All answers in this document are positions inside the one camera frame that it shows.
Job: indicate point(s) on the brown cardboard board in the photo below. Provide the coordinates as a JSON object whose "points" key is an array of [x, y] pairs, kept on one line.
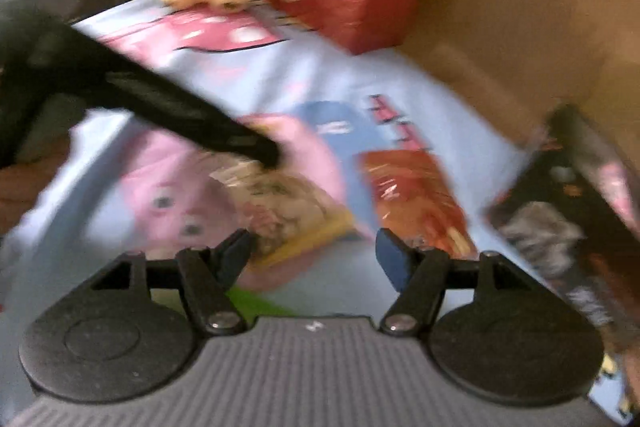
{"points": [[525, 7]]}

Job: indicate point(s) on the printed blanket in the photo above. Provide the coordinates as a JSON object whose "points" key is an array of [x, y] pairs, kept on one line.
{"points": [[310, 77]]}

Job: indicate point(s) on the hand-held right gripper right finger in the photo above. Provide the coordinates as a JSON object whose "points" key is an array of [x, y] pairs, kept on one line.
{"points": [[395, 263]]}

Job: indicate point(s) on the beige snack packet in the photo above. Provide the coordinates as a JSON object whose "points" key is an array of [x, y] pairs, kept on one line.
{"points": [[290, 207]]}

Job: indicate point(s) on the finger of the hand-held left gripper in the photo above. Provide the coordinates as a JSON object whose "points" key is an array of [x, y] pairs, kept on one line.
{"points": [[200, 119]]}

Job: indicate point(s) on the black cardboard box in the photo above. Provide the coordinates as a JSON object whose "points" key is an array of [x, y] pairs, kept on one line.
{"points": [[575, 227]]}

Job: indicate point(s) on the orange-red snack packet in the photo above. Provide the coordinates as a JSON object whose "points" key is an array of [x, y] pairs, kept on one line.
{"points": [[415, 197]]}

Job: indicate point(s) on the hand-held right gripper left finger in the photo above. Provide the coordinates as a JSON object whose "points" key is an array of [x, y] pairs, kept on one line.
{"points": [[235, 253]]}

